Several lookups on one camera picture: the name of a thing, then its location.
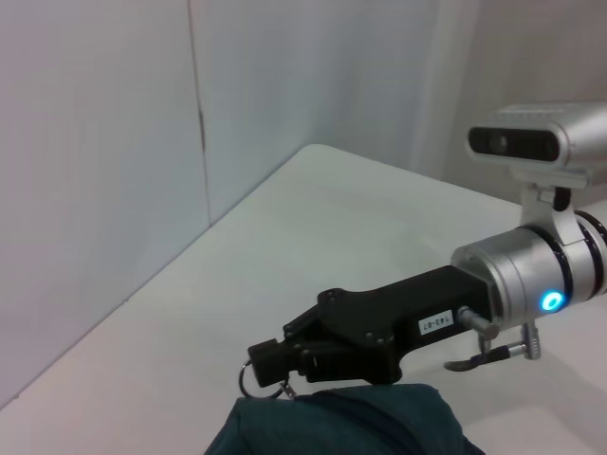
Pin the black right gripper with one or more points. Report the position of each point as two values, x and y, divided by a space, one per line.
403 313

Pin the dark teal insulated lunch bag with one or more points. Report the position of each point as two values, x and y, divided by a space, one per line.
346 422

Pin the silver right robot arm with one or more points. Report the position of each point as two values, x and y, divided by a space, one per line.
526 275

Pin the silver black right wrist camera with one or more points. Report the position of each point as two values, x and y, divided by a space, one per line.
531 137

